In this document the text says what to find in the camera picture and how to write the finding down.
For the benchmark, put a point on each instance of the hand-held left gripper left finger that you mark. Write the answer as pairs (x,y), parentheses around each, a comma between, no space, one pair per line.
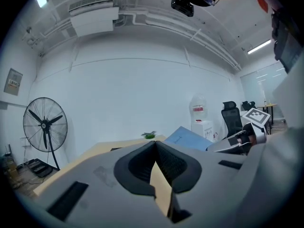
(99,186)

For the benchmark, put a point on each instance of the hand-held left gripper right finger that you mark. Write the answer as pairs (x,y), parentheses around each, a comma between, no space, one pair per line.
(209,189)

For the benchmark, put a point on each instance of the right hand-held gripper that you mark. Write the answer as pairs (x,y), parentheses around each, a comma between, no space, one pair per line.
(257,125)

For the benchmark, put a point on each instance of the blue book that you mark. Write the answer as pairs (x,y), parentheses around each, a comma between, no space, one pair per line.
(187,139)

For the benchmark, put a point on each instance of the wooden desk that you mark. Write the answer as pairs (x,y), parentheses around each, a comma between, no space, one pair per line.
(95,149)

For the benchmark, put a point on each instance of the black office chair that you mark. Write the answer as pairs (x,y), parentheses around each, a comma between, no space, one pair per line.
(248,106)
(231,120)

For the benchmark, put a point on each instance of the white water dispenser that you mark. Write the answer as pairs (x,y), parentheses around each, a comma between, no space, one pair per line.
(203,129)

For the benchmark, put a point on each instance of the clear water bottle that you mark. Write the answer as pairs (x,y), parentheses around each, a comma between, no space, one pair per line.
(199,107)

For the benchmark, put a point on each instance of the round wooden table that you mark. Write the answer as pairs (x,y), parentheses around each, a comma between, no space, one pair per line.
(267,106)

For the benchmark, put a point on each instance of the black floor case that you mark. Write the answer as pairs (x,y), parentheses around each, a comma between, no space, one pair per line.
(39,168)

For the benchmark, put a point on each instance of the small green plant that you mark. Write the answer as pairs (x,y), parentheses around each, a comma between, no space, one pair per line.
(149,135)

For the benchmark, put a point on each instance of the black standing fan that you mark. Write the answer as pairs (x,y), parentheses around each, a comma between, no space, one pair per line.
(45,126)

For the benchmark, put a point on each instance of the person's dark clothing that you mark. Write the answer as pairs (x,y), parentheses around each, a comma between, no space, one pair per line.
(286,41)

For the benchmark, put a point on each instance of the grey electrical panel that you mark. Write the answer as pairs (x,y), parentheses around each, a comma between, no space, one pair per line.
(13,81)

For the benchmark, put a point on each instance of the white ceiling pipes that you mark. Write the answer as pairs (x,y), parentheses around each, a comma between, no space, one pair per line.
(166,22)

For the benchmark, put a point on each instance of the white air conditioner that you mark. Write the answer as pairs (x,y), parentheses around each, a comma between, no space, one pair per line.
(95,18)

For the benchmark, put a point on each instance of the black head camera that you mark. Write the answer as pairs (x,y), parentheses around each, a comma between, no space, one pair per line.
(182,5)

